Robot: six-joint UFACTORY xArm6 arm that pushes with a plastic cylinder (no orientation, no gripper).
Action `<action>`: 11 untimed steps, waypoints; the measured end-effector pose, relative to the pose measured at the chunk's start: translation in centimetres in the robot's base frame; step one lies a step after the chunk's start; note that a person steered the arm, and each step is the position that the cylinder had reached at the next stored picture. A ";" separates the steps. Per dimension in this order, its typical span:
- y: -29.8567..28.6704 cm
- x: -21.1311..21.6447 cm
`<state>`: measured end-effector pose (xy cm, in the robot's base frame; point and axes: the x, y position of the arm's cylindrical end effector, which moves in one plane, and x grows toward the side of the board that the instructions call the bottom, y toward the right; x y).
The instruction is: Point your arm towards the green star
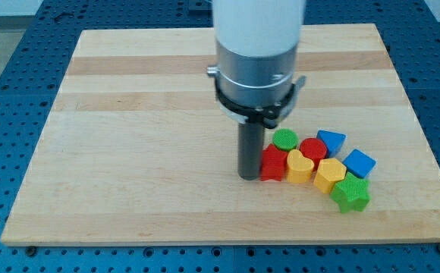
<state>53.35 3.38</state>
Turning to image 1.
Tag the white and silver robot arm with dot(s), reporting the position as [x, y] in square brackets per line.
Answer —
[256, 50]

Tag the red star block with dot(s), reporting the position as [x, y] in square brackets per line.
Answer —
[273, 164]

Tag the green star block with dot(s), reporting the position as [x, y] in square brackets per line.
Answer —
[351, 193]

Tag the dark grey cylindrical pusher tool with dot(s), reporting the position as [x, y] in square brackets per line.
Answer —
[249, 151]

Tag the green cylinder block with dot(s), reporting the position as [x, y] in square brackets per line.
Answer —
[285, 139]

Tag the light wooden board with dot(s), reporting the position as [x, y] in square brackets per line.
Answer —
[136, 152]

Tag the yellow heart block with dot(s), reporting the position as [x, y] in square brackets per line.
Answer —
[299, 167]

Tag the red cylinder block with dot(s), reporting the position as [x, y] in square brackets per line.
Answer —
[314, 149]

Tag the blue triangle block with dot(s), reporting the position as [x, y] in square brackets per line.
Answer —
[333, 141]

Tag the yellow hexagon block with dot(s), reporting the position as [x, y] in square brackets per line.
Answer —
[329, 172]

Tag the blue cube block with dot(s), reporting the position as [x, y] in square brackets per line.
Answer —
[359, 163]

